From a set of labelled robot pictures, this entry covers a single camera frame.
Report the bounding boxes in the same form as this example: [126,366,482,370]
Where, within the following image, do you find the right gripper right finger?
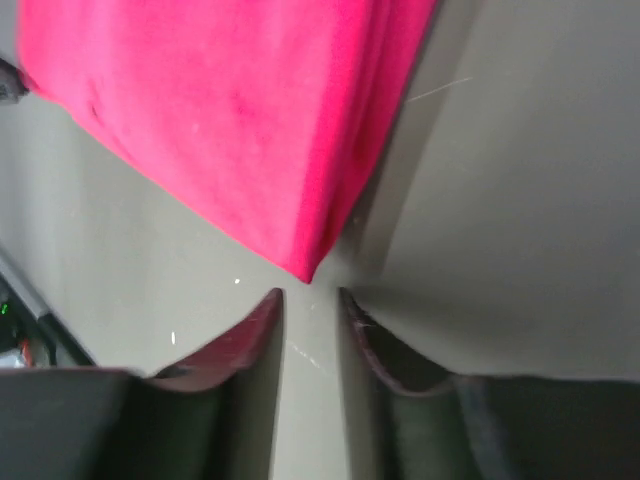
[338,289,639,479]

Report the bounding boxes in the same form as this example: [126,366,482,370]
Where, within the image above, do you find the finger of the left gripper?
[0,58,30,105]

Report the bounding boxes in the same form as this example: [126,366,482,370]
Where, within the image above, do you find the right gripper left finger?
[1,288,284,479]

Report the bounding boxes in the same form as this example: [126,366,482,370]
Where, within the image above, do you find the magenta pink t-shirt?
[17,1,436,282]

